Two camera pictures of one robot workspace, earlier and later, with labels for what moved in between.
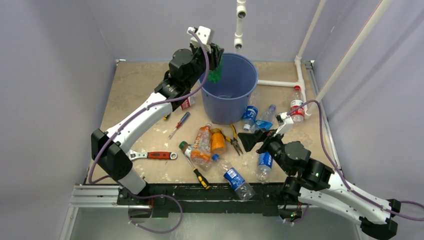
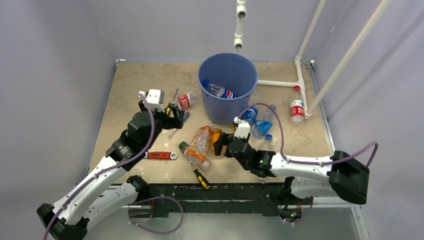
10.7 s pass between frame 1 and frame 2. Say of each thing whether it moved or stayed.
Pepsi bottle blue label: moved
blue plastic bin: stayed
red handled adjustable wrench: stayed
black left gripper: moved
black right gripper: moved
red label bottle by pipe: stayed
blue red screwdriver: stayed
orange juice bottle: stayed
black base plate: stayed
